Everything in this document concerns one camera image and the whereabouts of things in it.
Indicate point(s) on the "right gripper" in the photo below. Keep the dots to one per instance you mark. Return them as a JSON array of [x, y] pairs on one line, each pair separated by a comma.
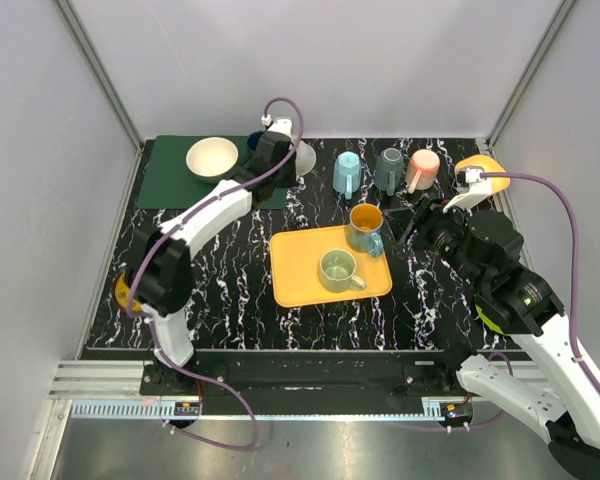
[[430, 217]]

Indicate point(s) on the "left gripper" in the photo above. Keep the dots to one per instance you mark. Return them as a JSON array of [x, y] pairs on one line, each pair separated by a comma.
[[278, 151]]

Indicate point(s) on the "pale blue-grey mug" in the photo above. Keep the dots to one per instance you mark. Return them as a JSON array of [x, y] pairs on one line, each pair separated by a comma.
[[305, 159]]

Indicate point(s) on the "pink mug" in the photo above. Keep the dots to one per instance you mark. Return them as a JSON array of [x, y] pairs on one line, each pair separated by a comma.
[[422, 170]]

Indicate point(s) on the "grey-blue faceted mug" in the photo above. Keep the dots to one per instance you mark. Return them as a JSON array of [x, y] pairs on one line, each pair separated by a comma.
[[389, 170]]

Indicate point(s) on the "light blue faceted mug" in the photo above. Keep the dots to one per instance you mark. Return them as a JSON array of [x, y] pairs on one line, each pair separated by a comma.
[[347, 174]]

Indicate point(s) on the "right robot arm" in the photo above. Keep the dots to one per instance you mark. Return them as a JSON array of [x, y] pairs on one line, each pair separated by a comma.
[[511, 300]]

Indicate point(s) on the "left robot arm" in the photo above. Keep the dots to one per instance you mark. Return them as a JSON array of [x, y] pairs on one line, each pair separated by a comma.
[[159, 273]]

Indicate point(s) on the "orange-inside blue floral mug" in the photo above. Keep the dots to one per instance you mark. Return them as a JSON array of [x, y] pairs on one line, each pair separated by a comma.
[[363, 230]]

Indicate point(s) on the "dark blue mug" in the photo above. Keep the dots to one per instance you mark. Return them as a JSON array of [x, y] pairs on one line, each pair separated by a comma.
[[253, 139]]

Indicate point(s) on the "pale green mug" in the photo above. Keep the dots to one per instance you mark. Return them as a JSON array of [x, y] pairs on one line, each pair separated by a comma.
[[337, 272]]

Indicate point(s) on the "white bowl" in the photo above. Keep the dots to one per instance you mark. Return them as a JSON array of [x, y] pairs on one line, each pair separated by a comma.
[[210, 159]]

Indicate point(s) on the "yellow plastic tray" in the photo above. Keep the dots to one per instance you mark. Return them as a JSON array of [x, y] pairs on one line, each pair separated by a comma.
[[295, 258]]

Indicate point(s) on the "yellow square dish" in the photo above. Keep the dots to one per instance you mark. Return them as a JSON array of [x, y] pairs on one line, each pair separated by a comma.
[[484, 163]]

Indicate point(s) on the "yellow patterned saucer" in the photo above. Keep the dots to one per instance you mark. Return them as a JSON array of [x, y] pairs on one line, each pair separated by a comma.
[[121, 296]]

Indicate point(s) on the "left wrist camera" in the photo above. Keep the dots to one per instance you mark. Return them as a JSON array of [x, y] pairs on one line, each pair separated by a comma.
[[281, 125]]

